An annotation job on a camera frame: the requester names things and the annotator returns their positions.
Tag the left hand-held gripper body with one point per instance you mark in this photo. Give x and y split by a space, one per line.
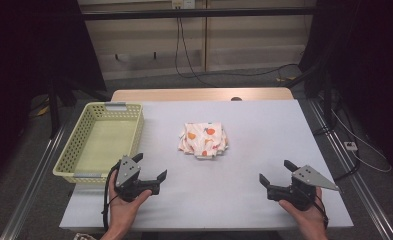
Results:
128 170

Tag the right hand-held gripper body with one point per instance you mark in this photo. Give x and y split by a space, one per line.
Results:
305 180

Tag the pale green plastic basket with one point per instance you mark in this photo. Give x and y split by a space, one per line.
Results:
100 143

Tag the white orange-print cloth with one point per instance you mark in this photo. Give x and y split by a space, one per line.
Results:
204 140

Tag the person's right hand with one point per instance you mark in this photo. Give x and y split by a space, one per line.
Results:
309 220

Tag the person's left hand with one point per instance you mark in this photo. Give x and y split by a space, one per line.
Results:
122 213

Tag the white table mat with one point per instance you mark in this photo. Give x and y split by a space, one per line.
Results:
250 150

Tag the white power strip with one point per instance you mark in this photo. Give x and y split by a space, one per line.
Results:
350 145

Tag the black stand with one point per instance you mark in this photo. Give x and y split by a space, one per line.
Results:
328 100
54 110

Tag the wooden table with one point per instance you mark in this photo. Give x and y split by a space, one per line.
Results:
184 95

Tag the yellow floor tape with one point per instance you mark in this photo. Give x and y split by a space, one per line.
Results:
285 79

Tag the black curtain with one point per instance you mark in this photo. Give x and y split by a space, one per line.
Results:
34 50
367 66

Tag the black horizontal bar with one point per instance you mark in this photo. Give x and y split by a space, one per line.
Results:
200 13

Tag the aluminium floor rail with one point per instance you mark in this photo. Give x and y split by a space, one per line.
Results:
357 186
34 186

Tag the white wall socket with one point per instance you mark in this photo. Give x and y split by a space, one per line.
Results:
183 3

